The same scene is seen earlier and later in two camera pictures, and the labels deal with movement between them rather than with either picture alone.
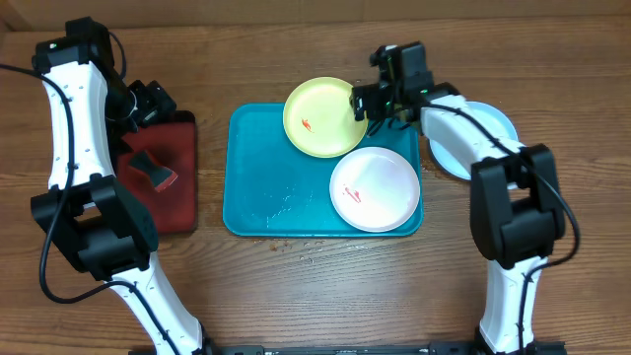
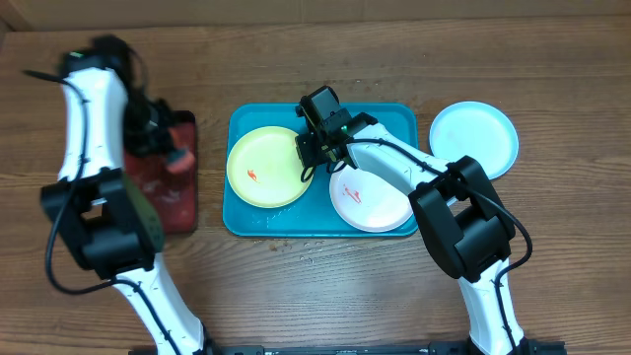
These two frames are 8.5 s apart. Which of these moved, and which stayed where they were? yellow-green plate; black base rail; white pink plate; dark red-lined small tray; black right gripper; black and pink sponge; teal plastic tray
Moved: yellow-green plate; black and pink sponge; black right gripper
Stayed: dark red-lined small tray; teal plastic tray; black base rail; white pink plate
